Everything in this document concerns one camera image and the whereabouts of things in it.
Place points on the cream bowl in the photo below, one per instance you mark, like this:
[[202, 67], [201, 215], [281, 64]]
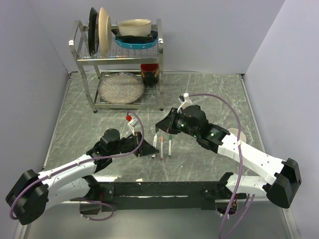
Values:
[[135, 27]]

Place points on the steel dish rack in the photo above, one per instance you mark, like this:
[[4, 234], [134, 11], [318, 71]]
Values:
[[118, 60]]

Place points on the black base beam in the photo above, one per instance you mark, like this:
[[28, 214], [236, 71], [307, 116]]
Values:
[[159, 195]]

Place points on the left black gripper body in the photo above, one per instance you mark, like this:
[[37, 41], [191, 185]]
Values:
[[128, 145]]

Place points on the blue dotted dish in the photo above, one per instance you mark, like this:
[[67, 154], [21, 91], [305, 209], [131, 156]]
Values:
[[136, 46]]

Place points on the white red small bowl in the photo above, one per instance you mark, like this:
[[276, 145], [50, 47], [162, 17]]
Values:
[[235, 131]]

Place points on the beige plate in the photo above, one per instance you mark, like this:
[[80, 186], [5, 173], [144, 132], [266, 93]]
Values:
[[105, 33]]

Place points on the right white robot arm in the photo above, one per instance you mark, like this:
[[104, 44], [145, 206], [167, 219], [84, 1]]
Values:
[[276, 179]]

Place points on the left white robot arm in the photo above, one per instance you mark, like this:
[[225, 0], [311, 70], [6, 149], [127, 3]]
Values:
[[33, 193]]

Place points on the speckled glass plate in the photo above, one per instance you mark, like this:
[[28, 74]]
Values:
[[121, 88]]

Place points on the red white marker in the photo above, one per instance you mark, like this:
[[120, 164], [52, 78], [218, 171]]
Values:
[[161, 147]]

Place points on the aluminium frame rail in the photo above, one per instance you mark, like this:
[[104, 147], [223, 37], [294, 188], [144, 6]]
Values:
[[279, 193]]

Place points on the black plate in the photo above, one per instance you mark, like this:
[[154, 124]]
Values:
[[93, 32]]

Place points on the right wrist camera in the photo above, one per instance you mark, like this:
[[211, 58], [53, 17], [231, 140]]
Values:
[[185, 102]]

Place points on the green white marker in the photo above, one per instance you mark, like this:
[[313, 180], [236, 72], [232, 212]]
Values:
[[170, 146]]

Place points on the red black cup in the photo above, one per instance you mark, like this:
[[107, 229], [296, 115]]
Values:
[[150, 74]]

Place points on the black dish under bowl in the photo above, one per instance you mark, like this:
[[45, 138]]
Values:
[[135, 39]]

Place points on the black white marker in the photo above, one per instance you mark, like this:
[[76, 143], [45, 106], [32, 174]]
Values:
[[155, 145]]

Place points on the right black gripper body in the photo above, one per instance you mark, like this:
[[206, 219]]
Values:
[[181, 126]]

